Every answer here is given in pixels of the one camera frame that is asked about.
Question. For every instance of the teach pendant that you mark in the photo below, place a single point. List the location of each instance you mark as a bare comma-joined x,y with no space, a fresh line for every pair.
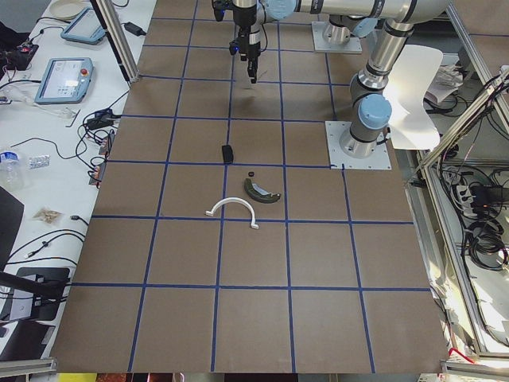
66,80
84,28

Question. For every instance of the green brake shoe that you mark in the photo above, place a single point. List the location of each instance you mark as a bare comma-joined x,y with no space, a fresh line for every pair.
259,194

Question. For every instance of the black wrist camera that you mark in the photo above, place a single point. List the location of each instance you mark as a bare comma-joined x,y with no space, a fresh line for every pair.
233,46

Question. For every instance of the white plastic chair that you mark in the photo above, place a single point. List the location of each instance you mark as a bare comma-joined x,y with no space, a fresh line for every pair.
410,126

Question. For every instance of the near teach pendant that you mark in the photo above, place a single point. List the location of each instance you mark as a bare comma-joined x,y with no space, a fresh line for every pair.
66,80

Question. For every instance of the far teach pendant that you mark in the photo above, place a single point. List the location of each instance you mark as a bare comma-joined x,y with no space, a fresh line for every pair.
84,28

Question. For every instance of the aluminium frame post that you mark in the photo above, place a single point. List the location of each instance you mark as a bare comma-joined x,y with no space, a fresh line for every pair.
109,21

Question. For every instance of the black brake pad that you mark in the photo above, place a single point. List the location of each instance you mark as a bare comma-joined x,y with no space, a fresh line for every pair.
227,154

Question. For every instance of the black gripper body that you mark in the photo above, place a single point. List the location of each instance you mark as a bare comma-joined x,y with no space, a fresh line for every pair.
250,44

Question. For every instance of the black power adapter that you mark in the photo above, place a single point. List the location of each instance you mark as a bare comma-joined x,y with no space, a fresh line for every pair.
134,29

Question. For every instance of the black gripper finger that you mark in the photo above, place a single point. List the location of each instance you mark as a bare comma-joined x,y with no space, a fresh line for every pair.
252,70

